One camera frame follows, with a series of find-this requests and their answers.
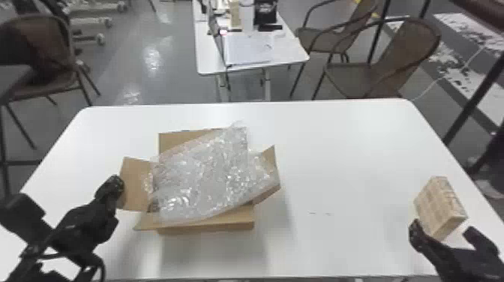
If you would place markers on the white paper sheet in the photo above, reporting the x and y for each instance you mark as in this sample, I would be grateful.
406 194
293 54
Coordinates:
248 49

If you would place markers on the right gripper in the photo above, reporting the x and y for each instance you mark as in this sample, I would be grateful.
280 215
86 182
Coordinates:
476 267

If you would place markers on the clear bubble wrap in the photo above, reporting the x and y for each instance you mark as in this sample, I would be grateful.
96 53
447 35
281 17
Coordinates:
204 177

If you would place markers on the cardboard box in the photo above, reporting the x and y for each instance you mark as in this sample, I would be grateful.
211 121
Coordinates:
134 189

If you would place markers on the beige patterned box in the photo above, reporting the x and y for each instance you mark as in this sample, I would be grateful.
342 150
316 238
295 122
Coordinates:
439 206

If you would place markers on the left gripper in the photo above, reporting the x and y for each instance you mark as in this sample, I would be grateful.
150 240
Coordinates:
84 228

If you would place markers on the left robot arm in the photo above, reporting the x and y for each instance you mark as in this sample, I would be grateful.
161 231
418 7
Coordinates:
30 252

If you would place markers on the white side table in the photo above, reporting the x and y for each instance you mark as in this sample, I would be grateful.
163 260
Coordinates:
208 59

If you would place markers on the black device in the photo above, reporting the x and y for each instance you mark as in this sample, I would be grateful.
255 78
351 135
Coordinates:
265 13

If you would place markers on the brown chair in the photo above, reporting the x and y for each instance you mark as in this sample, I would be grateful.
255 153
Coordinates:
378 67
330 37
35 51

